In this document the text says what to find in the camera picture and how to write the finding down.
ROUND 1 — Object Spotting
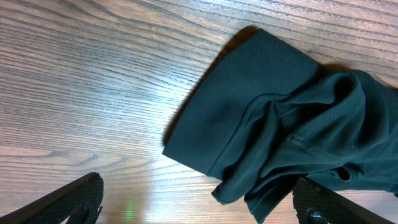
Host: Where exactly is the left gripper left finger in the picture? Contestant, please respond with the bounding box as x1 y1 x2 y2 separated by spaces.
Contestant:
1 172 104 224

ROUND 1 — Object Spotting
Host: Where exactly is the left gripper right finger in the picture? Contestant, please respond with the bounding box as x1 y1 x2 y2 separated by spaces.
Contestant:
293 178 394 224

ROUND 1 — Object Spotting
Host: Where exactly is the black polo shirt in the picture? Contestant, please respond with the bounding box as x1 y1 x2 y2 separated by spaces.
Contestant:
163 29 397 223

